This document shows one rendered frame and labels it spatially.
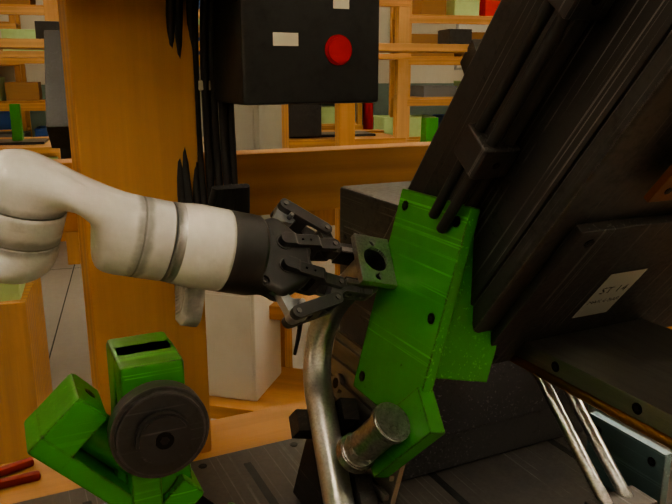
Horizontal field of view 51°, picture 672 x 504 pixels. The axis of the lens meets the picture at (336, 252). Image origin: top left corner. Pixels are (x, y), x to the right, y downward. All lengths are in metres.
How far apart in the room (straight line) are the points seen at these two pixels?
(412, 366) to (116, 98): 0.46
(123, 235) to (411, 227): 0.27
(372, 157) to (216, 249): 0.53
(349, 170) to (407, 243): 0.41
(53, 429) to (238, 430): 0.53
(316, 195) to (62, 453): 0.60
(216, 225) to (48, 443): 0.21
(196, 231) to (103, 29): 0.34
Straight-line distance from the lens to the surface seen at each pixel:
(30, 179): 0.57
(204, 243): 0.60
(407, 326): 0.67
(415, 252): 0.67
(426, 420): 0.63
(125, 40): 0.87
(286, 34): 0.81
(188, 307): 0.66
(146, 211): 0.60
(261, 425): 1.08
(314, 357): 0.76
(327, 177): 1.06
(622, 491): 0.73
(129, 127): 0.88
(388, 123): 8.02
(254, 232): 0.62
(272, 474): 0.92
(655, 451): 0.75
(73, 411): 0.57
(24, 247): 0.59
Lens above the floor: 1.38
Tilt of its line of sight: 14 degrees down
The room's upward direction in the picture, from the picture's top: straight up
